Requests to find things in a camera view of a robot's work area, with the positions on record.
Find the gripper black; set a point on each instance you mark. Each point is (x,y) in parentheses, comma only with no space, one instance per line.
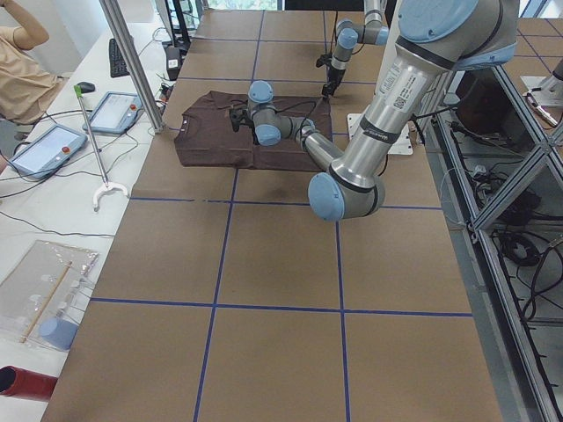
(332,77)

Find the dark brown t-shirt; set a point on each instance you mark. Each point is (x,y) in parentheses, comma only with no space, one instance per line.
(206,138)

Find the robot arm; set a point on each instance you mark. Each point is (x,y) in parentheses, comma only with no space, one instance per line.
(350,38)
(434,37)

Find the black keyboard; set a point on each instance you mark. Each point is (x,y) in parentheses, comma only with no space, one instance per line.
(117,64)

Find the far blue teach pendant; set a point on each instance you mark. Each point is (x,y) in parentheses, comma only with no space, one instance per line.
(115,113)

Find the blue teach pendant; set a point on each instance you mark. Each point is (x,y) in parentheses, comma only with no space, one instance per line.
(115,113)
(48,153)

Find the black computer mouse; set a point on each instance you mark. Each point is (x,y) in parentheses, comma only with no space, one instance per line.
(86,87)

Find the near blue teach pendant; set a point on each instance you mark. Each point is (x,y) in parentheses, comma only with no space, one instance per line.
(48,153)

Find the seated person beige shirt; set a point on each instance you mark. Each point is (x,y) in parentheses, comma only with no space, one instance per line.
(27,90)

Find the wooden stick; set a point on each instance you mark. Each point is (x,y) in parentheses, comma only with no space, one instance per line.
(25,336)

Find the clear plastic bag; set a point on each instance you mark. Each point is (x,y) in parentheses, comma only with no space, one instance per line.
(25,287)

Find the pale blue cup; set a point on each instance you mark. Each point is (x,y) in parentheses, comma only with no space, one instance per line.
(58,332)

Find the red cylinder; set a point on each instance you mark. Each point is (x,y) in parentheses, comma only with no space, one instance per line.
(25,384)

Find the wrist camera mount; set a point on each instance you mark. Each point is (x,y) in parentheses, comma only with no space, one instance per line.
(324,60)
(238,118)

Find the aluminium side frame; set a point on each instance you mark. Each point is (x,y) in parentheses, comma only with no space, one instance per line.
(499,135)

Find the aluminium frame post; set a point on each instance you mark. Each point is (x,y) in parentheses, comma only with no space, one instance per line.
(120,32)

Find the green handled reach grabber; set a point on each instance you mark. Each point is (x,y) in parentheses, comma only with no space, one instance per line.
(107,185)

